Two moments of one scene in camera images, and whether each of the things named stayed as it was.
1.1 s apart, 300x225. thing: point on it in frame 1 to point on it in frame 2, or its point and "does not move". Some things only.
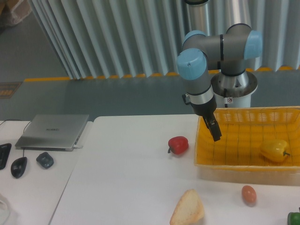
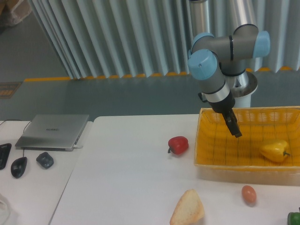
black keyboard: (5, 149) does not move
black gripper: (206, 109) to (225, 106)
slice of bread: (190, 210) does not move
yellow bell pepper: (275, 150) does not move
